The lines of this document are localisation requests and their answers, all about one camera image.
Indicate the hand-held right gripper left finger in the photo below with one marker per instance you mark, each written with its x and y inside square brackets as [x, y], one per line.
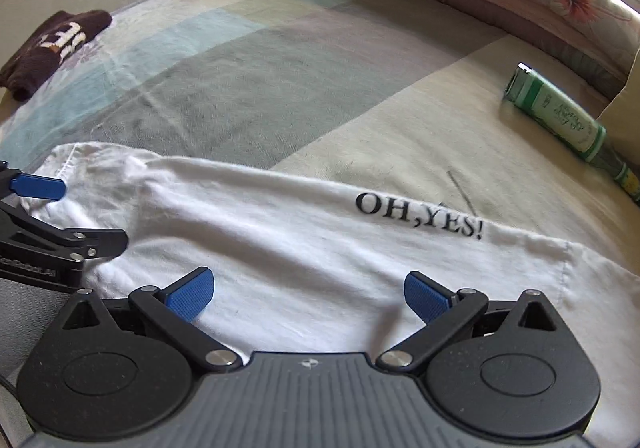
[192, 295]

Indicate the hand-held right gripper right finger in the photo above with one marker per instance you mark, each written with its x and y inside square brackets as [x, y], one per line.
[425, 298]

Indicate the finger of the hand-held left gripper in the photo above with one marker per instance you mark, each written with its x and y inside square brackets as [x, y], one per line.
[40, 188]
[90, 243]

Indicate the white printed t-shirt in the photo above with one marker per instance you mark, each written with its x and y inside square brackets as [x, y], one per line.
[280, 258]

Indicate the brown printed garment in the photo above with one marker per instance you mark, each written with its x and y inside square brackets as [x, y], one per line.
[45, 47]

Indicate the green glass bottle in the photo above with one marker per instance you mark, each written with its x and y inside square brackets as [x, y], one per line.
[555, 117]

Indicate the floral patchwork pillow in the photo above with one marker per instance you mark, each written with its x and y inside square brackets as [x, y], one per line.
[625, 107]

